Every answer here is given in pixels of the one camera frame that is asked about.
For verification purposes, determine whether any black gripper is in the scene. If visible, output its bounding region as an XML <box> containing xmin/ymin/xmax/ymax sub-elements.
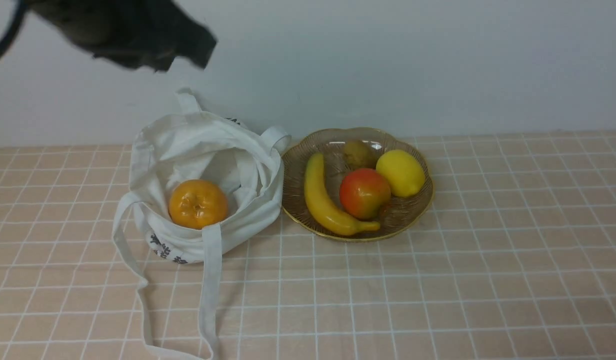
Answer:
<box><xmin>93</xmin><ymin>0</ymin><xmax>218</xmax><ymax>72</ymax></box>

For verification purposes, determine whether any red green apple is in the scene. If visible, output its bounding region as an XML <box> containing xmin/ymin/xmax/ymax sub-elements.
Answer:
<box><xmin>338</xmin><ymin>168</ymin><xmax>391</xmax><ymax>221</ymax></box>

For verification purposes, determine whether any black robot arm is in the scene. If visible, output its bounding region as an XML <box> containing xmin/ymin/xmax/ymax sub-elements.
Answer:
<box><xmin>0</xmin><ymin>0</ymin><xmax>218</xmax><ymax>72</ymax></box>

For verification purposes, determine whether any white cloth tote bag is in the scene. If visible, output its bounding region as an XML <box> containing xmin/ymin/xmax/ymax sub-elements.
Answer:
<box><xmin>111</xmin><ymin>88</ymin><xmax>291</xmax><ymax>360</ymax></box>

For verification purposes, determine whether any brown kiwi fruit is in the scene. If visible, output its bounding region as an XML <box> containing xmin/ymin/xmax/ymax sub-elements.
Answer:
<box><xmin>342</xmin><ymin>140</ymin><xmax>377</xmax><ymax>170</ymax></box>

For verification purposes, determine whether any orange tangerine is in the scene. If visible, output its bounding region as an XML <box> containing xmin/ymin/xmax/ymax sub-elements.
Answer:
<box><xmin>168</xmin><ymin>178</ymin><xmax>229</xmax><ymax>230</ymax></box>

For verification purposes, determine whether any yellow banana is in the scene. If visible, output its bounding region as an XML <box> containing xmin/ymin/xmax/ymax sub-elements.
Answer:
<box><xmin>303</xmin><ymin>152</ymin><xmax>381</xmax><ymax>237</ymax></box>

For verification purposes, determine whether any yellow lemon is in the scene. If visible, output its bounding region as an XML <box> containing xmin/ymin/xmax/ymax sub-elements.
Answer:
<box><xmin>375</xmin><ymin>149</ymin><xmax>426</xmax><ymax>198</ymax></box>

